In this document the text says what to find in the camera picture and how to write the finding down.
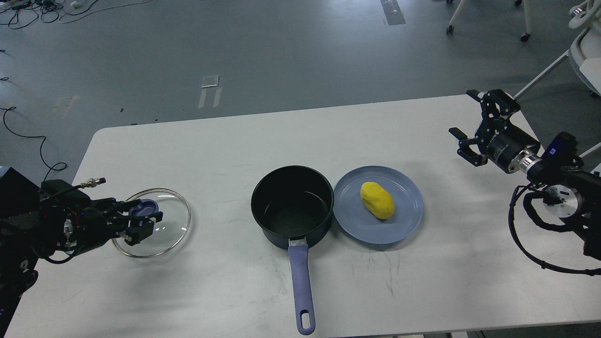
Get blue round plate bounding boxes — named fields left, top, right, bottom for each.
left=333, top=166, right=424, bottom=245

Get tangled cables on floor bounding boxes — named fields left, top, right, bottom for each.
left=0, top=0, right=153, bottom=30

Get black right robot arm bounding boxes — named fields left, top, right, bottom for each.
left=449, top=89, right=600, bottom=276

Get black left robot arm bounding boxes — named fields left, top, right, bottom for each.
left=0, top=166, right=163, bottom=336

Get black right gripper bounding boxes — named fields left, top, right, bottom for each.
left=448, top=89, right=541, bottom=174

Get yellow potato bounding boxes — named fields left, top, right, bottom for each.
left=359, top=181, right=395, bottom=220

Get blue saucepan with handle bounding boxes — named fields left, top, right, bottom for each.
left=250, top=165, right=334, bottom=335

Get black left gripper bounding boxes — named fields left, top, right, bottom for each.
left=66, top=198, right=163, bottom=256

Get white chair legs with casters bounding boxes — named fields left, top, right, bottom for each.
left=446, top=0, right=533, bottom=42

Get glass pot lid blue knob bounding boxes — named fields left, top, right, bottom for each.
left=111, top=188, right=192, bottom=259

